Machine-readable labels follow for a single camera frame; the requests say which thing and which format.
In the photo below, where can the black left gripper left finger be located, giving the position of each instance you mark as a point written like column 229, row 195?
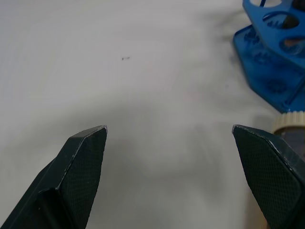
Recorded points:
column 71, row 176

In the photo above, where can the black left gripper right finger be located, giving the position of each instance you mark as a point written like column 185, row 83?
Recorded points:
column 274, row 176

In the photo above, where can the tube with cream cap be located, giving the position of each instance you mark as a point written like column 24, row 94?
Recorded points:
column 289, row 124

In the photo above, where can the blue plastic tube rack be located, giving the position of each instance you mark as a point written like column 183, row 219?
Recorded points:
column 269, row 57

